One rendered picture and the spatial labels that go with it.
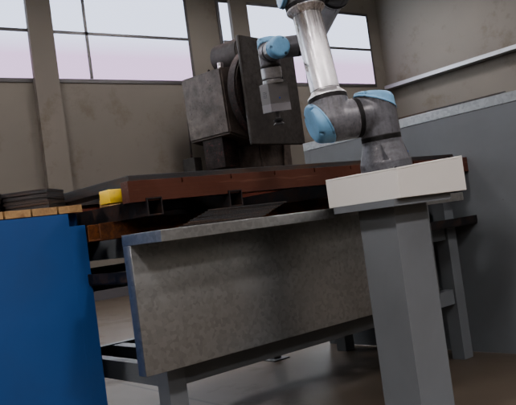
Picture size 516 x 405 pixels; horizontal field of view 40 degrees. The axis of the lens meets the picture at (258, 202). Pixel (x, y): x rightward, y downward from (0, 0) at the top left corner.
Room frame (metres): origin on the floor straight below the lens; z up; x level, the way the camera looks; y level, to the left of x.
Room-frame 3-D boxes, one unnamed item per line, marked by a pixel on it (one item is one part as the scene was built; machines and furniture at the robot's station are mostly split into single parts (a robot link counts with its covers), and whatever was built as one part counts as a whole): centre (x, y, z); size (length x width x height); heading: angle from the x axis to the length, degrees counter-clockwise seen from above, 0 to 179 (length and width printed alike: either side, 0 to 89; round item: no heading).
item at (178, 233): (2.27, -0.18, 0.67); 1.30 x 0.20 x 0.03; 130
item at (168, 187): (2.49, -0.26, 0.80); 1.62 x 0.04 x 0.06; 130
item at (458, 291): (2.98, -0.76, 0.34); 0.06 x 0.06 x 0.68; 40
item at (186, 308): (2.33, -0.13, 0.48); 1.30 x 0.04 x 0.35; 130
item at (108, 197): (2.04, 0.41, 0.79); 0.06 x 0.05 x 0.04; 40
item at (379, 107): (2.08, -0.37, 0.94); 0.13 x 0.12 x 0.14; 103
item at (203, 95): (9.18, 0.18, 1.57); 1.61 x 1.44 x 3.14; 127
